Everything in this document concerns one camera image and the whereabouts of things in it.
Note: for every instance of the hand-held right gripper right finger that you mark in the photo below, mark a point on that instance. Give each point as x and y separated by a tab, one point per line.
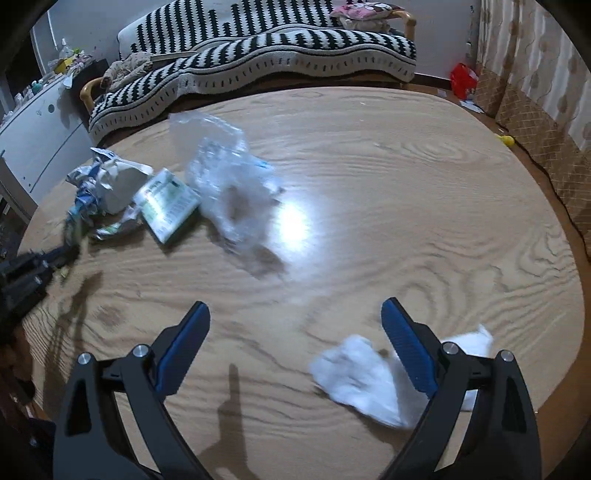
408	350

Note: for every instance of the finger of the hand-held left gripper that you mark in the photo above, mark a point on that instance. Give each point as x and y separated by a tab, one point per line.
60	257

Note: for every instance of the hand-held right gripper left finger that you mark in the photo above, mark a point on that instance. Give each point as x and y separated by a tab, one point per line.
184	346

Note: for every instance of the white tissue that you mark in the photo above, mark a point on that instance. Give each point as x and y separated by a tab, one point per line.
360	374

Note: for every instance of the silver green wrapper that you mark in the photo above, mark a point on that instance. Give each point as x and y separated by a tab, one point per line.
115	229

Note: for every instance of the white crumpled paper bag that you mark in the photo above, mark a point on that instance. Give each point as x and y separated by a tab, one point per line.
120	187

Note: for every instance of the white green printed packet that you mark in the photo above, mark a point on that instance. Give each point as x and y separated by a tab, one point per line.
168	205

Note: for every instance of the white dresser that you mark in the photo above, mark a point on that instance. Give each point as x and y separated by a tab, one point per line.
37	134

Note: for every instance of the clear plastic bag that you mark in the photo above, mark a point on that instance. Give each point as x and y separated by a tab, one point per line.
221	184

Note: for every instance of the black cabinet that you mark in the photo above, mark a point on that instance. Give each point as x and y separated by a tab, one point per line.
94	69

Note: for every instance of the clutter of small items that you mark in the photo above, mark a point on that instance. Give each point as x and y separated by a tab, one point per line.
64	64

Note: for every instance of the beige crumpled cloth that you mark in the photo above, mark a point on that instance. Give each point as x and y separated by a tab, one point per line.
127	69

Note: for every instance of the flat grey book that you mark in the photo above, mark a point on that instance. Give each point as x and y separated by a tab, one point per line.
173	56

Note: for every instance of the small yellow object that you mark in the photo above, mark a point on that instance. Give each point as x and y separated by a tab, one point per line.
506	140

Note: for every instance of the white paper scrap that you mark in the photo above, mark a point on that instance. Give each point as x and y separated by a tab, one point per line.
471	105

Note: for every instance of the red bag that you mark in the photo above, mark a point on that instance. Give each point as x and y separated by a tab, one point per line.
464	81

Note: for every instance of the pink cushion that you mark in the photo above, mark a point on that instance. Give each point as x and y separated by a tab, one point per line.
364	11

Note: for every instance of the wooden frame sofa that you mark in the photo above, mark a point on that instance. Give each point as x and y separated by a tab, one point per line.
87	92

